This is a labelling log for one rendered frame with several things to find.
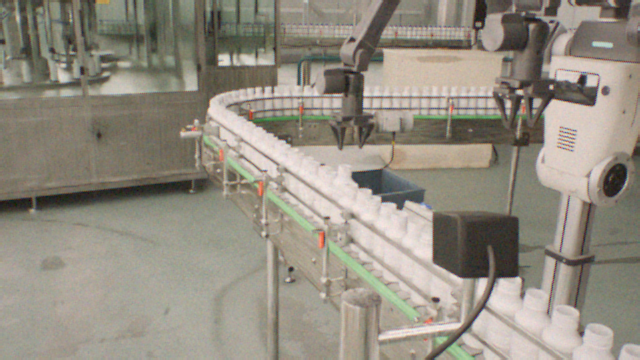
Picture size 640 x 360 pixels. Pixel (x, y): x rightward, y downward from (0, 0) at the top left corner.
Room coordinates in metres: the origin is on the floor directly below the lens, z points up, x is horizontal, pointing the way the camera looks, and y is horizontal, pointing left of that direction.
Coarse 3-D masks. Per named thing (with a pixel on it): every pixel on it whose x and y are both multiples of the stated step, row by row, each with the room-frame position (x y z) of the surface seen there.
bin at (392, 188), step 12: (360, 180) 2.30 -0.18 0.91; (372, 180) 2.32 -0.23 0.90; (384, 180) 2.33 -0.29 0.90; (396, 180) 2.25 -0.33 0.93; (372, 192) 2.33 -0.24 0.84; (384, 192) 2.32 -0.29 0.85; (396, 192) 2.02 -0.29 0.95; (408, 192) 2.04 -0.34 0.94; (420, 192) 2.06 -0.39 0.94; (396, 204) 2.02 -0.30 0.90
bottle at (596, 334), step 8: (592, 328) 0.75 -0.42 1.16; (600, 328) 0.75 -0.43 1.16; (608, 328) 0.74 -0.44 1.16; (584, 336) 0.75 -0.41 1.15; (592, 336) 0.73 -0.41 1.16; (600, 336) 0.72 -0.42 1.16; (608, 336) 0.72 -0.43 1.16; (584, 344) 0.74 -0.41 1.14; (592, 344) 0.73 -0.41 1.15; (600, 344) 0.72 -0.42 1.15; (608, 344) 0.72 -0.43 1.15; (576, 352) 0.74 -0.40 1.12; (584, 352) 0.73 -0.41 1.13; (592, 352) 0.72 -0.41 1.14; (600, 352) 0.72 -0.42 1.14; (608, 352) 0.72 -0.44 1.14
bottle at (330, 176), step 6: (330, 174) 1.52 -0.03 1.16; (336, 174) 1.52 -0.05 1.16; (324, 180) 1.52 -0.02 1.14; (330, 180) 1.51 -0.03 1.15; (324, 186) 1.52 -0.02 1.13; (330, 186) 1.51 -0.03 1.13; (324, 192) 1.51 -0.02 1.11; (330, 192) 1.50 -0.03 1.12; (324, 204) 1.51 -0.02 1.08; (330, 204) 1.50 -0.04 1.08; (324, 210) 1.50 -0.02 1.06; (330, 210) 1.50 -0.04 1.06; (324, 216) 1.50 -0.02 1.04
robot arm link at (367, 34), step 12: (384, 0) 1.49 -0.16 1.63; (396, 0) 1.50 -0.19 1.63; (372, 12) 1.49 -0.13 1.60; (384, 12) 1.49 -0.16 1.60; (360, 24) 1.50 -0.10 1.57; (372, 24) 1.48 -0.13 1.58; (384, 24) 1.49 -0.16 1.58; (348, 36) 1.51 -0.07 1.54; (360, 36) 1.46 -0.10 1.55; (372, 36) 1.47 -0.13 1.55; (348, 48) 1.47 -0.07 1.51; (360, 48) 1.45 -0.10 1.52; (372, 48) 1.47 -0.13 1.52; (348, 60) 1.47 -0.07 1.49
